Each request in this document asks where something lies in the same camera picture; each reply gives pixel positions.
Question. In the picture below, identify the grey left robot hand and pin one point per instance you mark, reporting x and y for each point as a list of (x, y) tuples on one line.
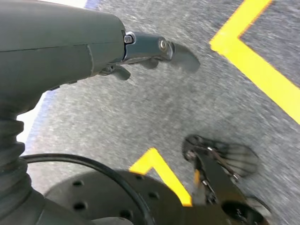
[(58, 46)]

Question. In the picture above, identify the black perforated robot body cover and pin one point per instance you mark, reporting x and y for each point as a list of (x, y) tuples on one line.
[(105, 198)]

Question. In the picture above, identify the black robot leg and foot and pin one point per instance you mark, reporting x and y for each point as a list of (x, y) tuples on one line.
[(215, 174)]

